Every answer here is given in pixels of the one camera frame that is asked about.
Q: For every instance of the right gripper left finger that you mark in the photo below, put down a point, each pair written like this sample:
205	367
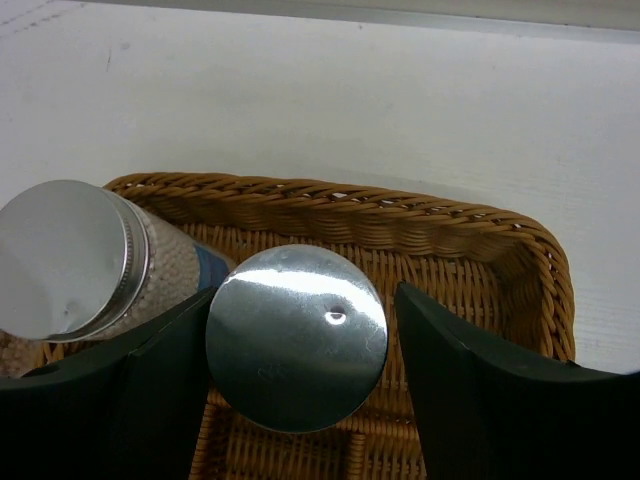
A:
127	408

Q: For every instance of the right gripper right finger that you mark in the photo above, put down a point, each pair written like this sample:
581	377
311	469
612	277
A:
486	408

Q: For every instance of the silver lid blue label jar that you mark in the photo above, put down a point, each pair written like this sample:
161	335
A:
80	263

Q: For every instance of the brown wicker divided tray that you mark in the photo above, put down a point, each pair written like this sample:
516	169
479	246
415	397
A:
498	269

